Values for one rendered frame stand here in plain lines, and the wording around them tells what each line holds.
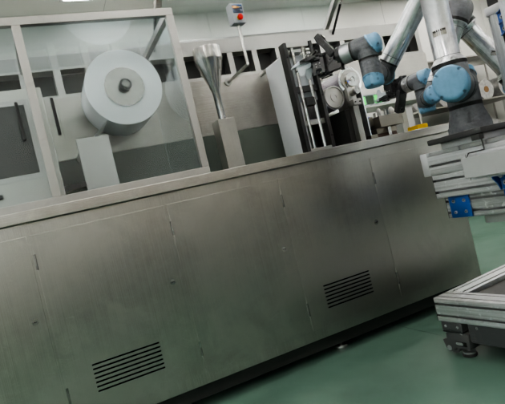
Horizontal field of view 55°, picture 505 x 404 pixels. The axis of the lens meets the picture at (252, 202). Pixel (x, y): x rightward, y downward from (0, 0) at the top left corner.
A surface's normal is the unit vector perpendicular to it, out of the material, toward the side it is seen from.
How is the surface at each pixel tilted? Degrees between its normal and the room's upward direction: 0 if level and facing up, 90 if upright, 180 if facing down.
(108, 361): 90
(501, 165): 90
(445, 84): 97
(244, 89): 90
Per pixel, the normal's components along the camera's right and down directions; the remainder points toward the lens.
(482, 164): -0.84, 0.21
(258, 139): 0.38, -0.08
